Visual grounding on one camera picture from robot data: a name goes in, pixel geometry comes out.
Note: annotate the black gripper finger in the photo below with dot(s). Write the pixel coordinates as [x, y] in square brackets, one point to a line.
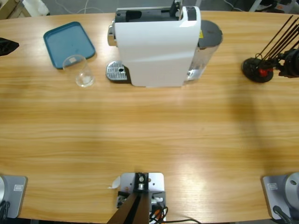
[5, 43]
[5, 50]

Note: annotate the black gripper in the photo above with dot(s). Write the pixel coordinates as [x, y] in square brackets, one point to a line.
[293, 63]

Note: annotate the teal plastic tray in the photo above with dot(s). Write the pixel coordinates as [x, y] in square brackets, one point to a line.
[67, 42]

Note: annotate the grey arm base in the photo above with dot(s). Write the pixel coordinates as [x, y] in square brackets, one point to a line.
[275, 193]
[16, 193]

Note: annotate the white furniture leg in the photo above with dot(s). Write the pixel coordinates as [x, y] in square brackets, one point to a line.
[255, 5]

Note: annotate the black capsule holder with rods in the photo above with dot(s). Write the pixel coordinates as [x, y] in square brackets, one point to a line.
[251, 67]

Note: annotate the cardboard box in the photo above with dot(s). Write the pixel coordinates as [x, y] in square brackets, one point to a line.
[7, 8]

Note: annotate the white table leg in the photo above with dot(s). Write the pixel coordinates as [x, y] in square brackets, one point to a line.
[198, 2]

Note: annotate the clear water tank black lid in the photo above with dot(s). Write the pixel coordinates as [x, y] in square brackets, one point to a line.
[210, 32]

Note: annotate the white tape scrap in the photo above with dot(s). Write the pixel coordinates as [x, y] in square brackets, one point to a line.
[116, 183]

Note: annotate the white capsule coffee machine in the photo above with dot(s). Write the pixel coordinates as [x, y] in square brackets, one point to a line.
[154, 53]

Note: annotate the white foam block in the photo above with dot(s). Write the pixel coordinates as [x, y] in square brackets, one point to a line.
[37, 7]

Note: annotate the black clamp with connectors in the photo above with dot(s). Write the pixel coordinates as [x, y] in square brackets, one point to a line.
[161, 194]

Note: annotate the white mount block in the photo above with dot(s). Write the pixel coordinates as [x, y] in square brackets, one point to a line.
[156, 180]

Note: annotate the clear glass cup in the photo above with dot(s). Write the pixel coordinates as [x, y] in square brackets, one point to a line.
[84, 78]

